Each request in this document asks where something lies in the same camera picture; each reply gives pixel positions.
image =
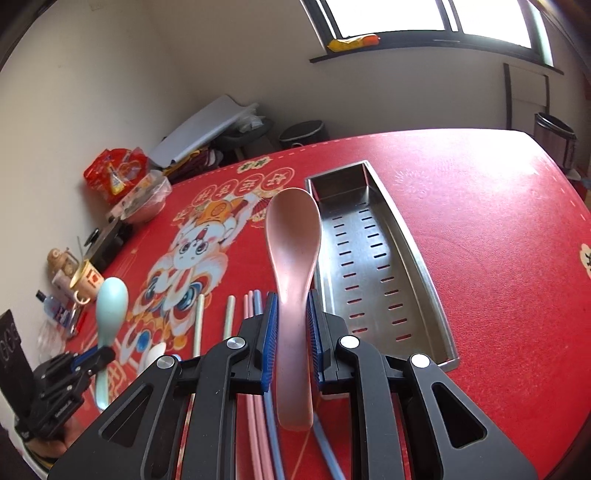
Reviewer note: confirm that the red snack bag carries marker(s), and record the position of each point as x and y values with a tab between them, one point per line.
115	173

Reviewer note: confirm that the blue bottle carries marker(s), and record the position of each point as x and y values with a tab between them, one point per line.
55	308

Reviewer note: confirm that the pale green chopstick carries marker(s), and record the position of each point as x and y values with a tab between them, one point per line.
228	318
199	323

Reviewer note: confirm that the metal trash can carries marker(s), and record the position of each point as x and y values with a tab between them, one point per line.
556	138

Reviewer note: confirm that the pale green spoon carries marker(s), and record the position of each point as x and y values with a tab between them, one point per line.
111	300

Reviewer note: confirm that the person's left hand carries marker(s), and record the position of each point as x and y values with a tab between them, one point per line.
51	450

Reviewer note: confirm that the clear plastic bowl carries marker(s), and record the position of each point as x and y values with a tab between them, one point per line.
147	198

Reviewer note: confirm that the black box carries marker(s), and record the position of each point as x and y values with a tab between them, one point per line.
111	244

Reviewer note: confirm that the red printed tablecloth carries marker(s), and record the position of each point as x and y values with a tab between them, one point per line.
485	230

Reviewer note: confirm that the white spoon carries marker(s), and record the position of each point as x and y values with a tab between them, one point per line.
154	353

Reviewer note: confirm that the pink spoon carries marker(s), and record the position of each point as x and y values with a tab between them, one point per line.
293	240

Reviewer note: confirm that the bear-shaped bottle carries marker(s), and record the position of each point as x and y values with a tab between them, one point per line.
62	263

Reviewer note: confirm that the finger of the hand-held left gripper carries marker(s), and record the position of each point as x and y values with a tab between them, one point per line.
83	381
92	359

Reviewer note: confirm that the yellow packet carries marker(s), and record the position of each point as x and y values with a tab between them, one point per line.
351	42

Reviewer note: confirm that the window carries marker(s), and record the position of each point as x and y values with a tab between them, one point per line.
415	18

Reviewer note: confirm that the dark wooden chair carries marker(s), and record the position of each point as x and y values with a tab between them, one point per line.
510	97

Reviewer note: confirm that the grey folded board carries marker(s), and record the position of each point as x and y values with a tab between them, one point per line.
203	129

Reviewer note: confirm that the black trash bin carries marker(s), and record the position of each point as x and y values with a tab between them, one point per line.
302	134

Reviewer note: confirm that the cream mug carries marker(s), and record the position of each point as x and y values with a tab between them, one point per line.
87	281

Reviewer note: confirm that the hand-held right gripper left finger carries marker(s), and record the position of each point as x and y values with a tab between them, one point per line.
270	344

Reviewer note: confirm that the perforated metal tray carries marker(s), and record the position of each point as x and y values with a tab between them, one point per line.
369	258

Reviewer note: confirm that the pile of colourful bags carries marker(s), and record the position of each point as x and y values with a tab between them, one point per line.
194	164

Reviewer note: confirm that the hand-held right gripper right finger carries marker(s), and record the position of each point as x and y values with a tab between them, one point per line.
315	344

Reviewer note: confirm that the black chair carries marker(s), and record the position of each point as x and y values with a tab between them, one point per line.
244	138

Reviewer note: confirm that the pink cup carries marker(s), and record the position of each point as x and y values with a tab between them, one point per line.
62	284

